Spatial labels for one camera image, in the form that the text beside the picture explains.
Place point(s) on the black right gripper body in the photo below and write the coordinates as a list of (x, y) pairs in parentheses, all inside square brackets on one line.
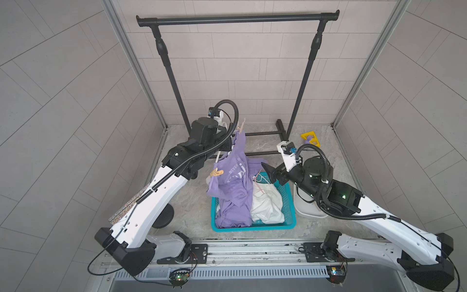
[(296, 176)]

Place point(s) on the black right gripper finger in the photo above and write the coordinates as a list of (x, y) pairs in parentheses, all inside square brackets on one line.
[(270, 170), (273, 177)]

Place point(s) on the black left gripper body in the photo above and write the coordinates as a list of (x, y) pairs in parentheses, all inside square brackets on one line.
[(225, 146)]

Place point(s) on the white plastic hanger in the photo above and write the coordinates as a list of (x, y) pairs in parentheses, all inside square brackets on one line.
[(225, 163)]

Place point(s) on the pink clothespin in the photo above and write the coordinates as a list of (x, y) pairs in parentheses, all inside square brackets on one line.
[(241, 126)]

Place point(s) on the beige clothespin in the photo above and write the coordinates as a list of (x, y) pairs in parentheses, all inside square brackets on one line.
[(216, 172)]

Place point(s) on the purple t-shirt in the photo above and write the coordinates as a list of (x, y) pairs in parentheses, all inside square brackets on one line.
[(234, 190)]

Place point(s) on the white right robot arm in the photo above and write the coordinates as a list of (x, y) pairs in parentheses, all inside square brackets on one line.
[(422, 256)]

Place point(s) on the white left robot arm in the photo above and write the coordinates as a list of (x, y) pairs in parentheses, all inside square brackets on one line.
[(128, 240)]

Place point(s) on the white plastic clothespin tray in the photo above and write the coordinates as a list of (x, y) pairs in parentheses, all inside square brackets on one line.
[(305, 205)]

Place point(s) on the white garment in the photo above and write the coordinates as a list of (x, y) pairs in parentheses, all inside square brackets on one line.
[(267, 204)]

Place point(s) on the yellow plastic triangle toy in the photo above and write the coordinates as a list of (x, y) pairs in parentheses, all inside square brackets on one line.
[(315, 140)]

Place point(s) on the teal plastic laundry basket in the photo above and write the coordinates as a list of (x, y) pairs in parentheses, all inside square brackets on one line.
[(288, 211)]

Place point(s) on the black round base stand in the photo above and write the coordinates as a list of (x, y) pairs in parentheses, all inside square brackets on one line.
[(164, 218)]

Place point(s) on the right circuit board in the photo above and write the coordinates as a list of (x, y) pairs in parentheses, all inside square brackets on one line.
[(336, 274)]

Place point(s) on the circuit board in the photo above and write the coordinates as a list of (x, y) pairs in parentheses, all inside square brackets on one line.
[(336, 274), (179, 277)]

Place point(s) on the left circuit board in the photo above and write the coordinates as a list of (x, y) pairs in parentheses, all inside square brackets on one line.
[(179, 277)]

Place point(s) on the black metal clothes rack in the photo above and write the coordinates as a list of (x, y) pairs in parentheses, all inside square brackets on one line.
[(323, 18)]

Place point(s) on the pink wire hanger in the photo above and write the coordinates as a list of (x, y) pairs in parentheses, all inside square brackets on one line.
[(259, 180)]

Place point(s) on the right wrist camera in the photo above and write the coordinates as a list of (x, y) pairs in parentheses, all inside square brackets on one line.
[(288, 151)]

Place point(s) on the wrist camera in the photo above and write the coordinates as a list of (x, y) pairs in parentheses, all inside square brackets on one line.
[(288, 151), (220, 116)]

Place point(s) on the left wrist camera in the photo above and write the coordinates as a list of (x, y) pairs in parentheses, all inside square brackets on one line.
[(220, 116)]

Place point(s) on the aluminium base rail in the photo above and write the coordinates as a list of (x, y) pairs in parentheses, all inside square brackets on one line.
[(265, 259)]

